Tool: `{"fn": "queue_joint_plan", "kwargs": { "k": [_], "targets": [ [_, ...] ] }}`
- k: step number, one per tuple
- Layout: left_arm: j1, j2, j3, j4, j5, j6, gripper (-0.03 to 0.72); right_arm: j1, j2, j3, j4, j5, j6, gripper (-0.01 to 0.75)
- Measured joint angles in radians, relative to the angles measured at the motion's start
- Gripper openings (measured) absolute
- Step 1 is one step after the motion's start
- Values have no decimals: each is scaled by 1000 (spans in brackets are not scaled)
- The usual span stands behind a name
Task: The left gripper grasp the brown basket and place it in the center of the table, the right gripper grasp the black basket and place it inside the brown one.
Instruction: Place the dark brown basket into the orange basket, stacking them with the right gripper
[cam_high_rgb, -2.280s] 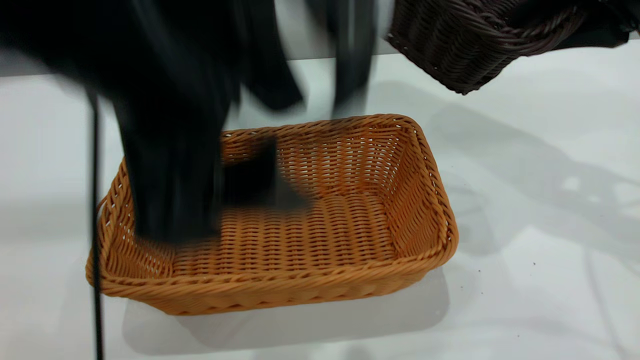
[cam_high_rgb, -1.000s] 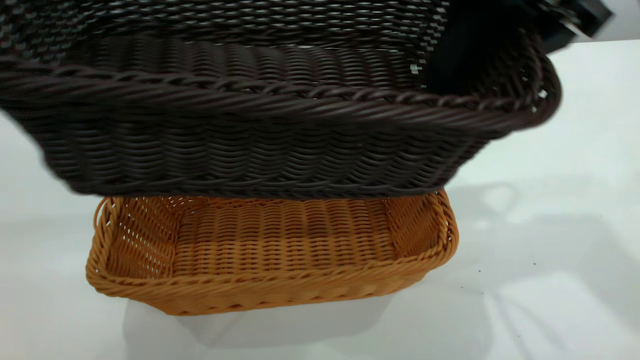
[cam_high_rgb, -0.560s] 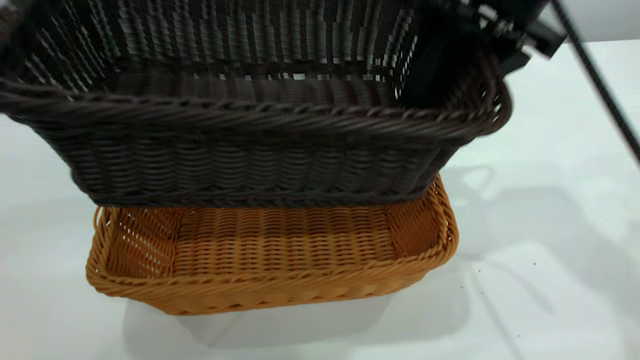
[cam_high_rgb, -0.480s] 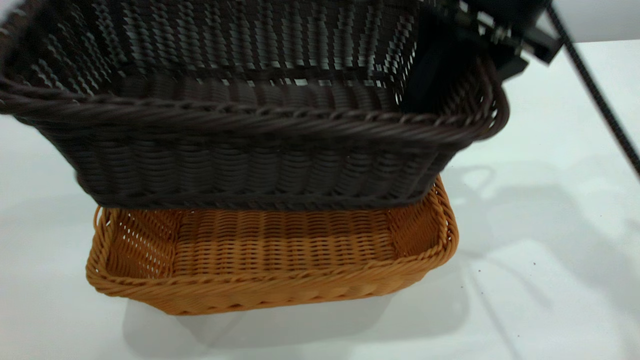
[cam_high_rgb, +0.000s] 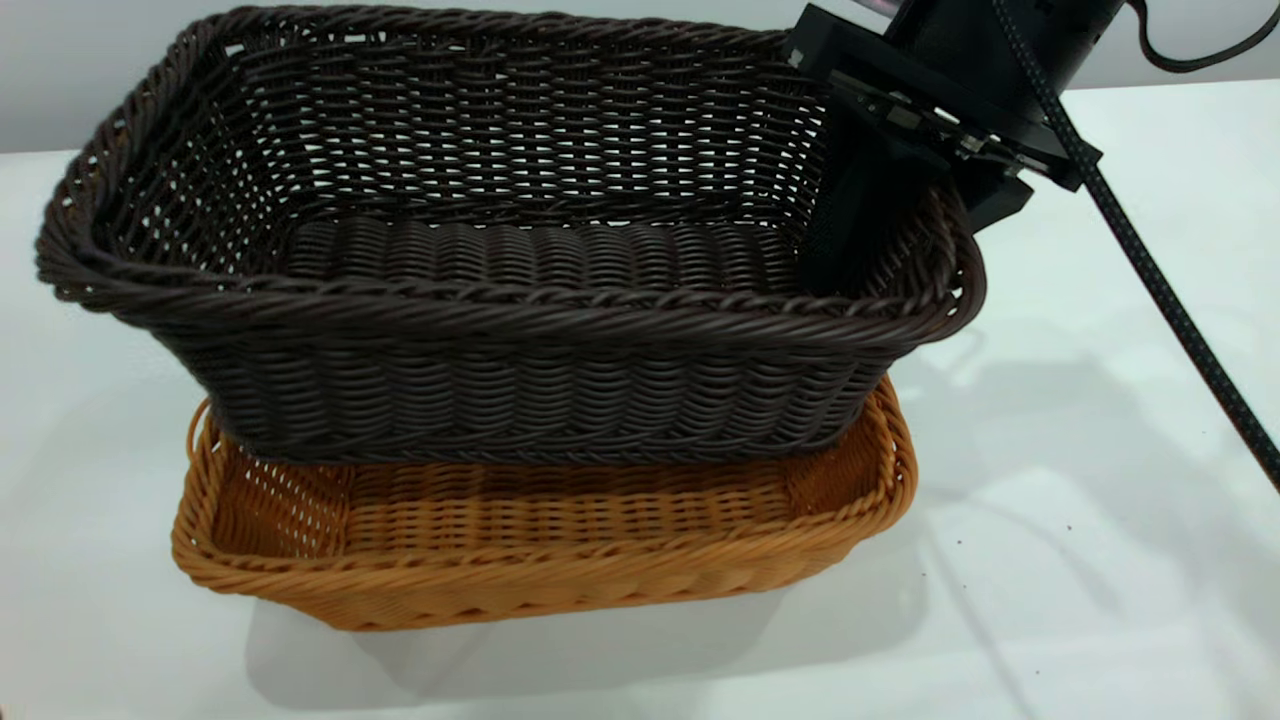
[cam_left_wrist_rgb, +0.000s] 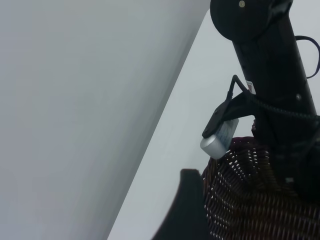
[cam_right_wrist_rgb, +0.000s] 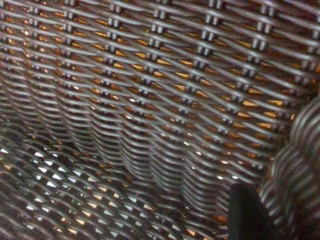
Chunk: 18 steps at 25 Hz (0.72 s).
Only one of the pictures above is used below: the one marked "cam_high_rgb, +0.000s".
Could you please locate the braided black cable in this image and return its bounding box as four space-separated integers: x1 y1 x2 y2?
993 0 1280 493

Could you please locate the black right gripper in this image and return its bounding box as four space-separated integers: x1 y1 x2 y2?
785 3 1103 297

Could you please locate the light brown wicker basket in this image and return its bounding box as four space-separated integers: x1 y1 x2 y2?
170 375 919 633

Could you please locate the smooth black cable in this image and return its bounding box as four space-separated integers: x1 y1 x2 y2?
1128 0 1280 75

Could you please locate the dark brown wicker basket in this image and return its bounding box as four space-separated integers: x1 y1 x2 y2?
35 5 989 466

